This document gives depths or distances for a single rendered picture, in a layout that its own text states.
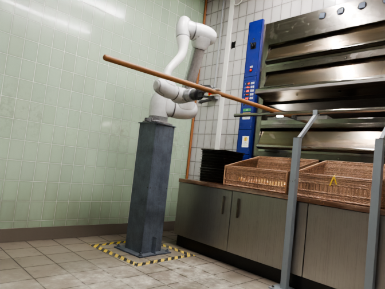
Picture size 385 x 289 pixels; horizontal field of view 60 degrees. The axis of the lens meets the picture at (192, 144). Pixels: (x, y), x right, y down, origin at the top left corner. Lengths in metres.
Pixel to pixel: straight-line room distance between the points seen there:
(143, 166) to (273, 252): 1.13
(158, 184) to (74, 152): 0.78
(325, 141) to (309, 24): 1.02
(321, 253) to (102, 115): 2.04
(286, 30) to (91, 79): 1.77
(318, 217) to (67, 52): 2.24
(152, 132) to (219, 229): 0.89
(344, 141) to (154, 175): 1.44
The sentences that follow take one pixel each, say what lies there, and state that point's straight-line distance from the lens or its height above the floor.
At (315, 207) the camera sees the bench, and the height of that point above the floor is 0.53.
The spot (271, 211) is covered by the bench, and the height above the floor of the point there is 0.45.
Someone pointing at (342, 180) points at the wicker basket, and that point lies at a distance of 2.18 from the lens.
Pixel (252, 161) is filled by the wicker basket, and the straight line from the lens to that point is 2.96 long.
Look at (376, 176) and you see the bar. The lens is 2.02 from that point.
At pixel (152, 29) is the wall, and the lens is 3.50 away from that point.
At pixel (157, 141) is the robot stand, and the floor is 0.86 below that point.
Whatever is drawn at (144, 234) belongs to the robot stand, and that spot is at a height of 0.15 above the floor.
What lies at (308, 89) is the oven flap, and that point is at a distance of 2.80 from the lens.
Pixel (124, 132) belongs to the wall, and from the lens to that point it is 3.16.
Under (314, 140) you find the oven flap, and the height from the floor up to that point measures 1.00.
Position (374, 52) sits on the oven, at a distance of 2.83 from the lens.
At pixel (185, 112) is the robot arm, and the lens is 2.72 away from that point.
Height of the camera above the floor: 0.70
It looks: 4 degrees up
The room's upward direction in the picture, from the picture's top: 6 degrees clockwise
